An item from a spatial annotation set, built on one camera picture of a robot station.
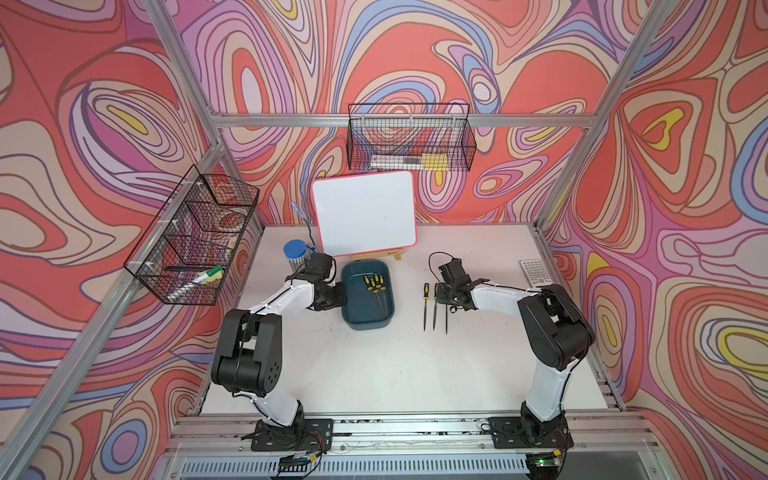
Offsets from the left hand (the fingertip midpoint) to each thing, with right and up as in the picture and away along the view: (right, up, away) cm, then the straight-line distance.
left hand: (345, 299), depth 94 cm
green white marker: (-32, +8, -23) cm, 40 cm away
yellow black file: (+26, -1, +5) cm, 27 cm away
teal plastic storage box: (+7, 0, +5) cm, 9 cm away
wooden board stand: (+17, +15, +14) cm, 26 cm away
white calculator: (+66, +8, +11) cm, 68 cm away
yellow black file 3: (+32, -6, 0) cm, 33 cm away
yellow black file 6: (+10, +3, +8) cm, 13 cm away
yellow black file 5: (+10, +2, +5) cm, 11 cm away
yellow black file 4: (+7, +3, +8) cm, 11 cm away
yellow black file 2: (+29, +1, +3) cm, 30 cm away
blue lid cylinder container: (-14, +15, -7) cm, 22 cm away
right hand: (+34, -1, +6) cm, 34 cm away
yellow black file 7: (+12, +3, +7) cm, 14 cm away
